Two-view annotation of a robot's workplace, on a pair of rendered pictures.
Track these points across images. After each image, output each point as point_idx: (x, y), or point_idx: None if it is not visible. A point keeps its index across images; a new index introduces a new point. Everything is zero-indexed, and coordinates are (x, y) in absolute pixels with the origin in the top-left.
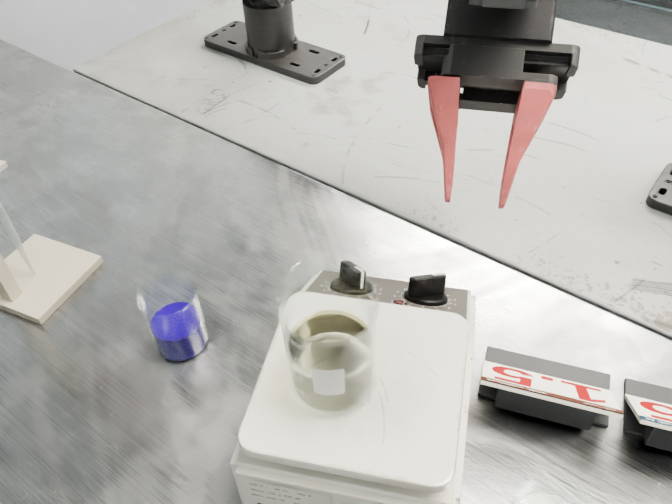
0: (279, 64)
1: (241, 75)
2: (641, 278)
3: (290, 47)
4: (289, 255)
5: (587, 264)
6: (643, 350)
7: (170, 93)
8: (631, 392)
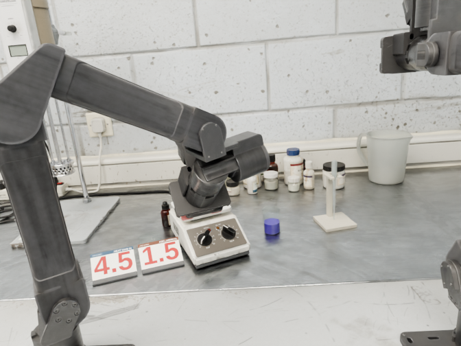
0: (440, 332)
1: (451, 320)
2: (134, 309)
3: (458, 344)
4: (274, 258)
5: (159, 305)
6: (132, 285)
7: None
8: (134, 272)
